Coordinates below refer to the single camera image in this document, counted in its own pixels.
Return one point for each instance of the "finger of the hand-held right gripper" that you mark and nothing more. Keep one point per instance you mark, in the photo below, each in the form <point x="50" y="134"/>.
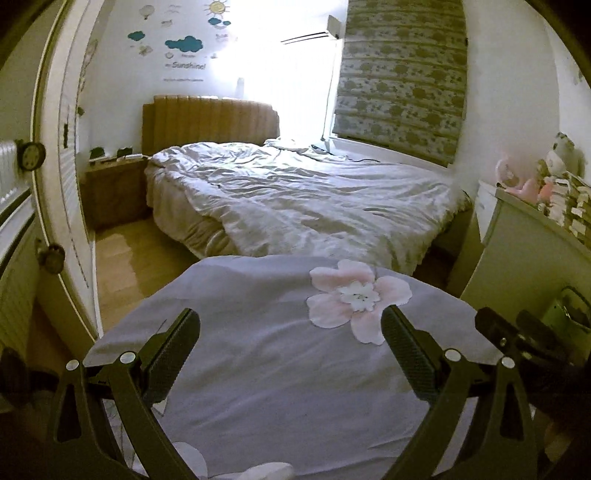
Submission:
<point x="535" y="325"/>
<point x="494" y="325"/>

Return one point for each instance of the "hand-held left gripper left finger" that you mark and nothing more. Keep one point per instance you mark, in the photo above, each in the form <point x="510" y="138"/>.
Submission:
<point x="178" y="341"/>

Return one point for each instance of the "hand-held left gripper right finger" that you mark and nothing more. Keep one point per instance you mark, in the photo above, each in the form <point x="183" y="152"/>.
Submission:
<point x="406" y="346"/>

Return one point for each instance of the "white dresser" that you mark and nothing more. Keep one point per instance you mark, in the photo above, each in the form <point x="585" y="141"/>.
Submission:
<point x="512" y="258"/>

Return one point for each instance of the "flower printed tablecloth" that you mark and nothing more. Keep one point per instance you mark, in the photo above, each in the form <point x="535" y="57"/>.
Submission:
<point x="277" y="369"/>

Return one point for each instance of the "pink plush toy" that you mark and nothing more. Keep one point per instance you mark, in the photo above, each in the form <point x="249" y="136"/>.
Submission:
<point x="524" y="189"/>

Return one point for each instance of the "round door knob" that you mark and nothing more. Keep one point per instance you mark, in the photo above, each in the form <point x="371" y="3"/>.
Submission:
<point x="31" y="154"/>
<point x="51" y="256"/>

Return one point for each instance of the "wooden nightstand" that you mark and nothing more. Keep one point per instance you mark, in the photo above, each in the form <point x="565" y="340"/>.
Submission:
<point x="115" y="194"/>

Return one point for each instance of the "cream plush toy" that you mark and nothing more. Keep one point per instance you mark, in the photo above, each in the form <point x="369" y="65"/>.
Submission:
<point x="561" y="157"/>

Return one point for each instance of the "white louvered wardrobe door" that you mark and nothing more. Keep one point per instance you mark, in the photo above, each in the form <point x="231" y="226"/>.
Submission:
<point x="69" y="207"/>

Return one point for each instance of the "white bed duvet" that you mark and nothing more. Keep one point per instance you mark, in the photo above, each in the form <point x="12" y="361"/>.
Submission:
<point x="300" y="198"/>

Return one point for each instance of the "small dark nightstand item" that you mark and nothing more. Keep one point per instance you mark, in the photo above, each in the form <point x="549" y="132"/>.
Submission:
<point x="125" y="152"/>
<point x="98" y="153"/>

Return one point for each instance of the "brown padded headboard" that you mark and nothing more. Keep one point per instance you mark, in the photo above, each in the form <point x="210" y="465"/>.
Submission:
<point x="207" y="122"/>

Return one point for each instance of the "white bottle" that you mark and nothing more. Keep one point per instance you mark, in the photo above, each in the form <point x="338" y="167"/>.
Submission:
<point x="240" y="87"/>

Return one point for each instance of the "floral roman blind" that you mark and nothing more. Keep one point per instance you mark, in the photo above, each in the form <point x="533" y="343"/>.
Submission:
<point x="401" y="78"/>

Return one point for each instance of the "white air conditioner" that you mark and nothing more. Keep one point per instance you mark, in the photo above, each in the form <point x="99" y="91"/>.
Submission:
<point x="334" y="25"/>

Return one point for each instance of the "cloud wall stickers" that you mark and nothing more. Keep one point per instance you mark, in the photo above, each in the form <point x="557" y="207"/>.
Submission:
<point x="184" y="44"/>

